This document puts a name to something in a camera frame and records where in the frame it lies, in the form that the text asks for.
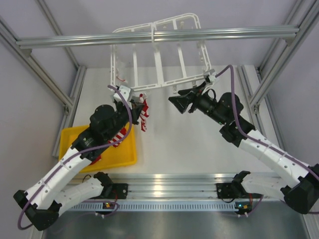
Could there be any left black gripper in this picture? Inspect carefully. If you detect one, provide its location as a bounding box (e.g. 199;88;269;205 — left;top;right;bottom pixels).
105;99;144;140

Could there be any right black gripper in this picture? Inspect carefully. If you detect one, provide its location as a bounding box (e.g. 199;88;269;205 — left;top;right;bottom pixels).
169;81;227;125

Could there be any red white striped sock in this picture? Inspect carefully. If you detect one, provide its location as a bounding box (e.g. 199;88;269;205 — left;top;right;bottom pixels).
139;93;150;132

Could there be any white clip hanger rack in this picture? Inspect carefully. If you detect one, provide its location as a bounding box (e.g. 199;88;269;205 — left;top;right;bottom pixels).
110;13;212;92

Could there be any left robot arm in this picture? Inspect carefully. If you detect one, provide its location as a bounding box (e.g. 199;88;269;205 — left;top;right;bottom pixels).
13;101;144;231

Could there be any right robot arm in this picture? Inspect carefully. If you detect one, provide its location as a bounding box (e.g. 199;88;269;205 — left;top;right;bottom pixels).
168;85;319;215

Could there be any yellow plastic tray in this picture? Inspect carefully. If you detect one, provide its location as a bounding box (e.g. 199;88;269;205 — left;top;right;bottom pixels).
59;125;137;173

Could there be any red patterned sock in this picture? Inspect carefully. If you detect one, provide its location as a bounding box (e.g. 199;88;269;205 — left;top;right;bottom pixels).
90;155;101;165

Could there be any aluminium crossbar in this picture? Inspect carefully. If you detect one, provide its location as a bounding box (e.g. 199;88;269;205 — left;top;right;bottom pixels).
16;25;300;49

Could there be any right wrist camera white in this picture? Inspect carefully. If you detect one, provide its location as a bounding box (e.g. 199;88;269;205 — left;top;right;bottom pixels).
203;69;219;85

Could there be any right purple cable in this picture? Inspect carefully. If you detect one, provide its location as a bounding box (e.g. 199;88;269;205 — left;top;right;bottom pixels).
215;64;319;215

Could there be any purple cable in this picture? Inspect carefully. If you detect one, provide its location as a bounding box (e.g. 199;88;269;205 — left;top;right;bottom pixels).
17;84;133;230
215;64;319;215

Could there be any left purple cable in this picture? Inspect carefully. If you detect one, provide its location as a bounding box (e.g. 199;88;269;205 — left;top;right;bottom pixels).
17;84;133;230

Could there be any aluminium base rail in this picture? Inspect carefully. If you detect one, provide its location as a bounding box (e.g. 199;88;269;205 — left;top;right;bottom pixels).
39;173;311;201

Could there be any perforated cable duct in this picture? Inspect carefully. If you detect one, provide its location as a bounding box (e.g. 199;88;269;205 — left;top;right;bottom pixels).
70;201;239;212

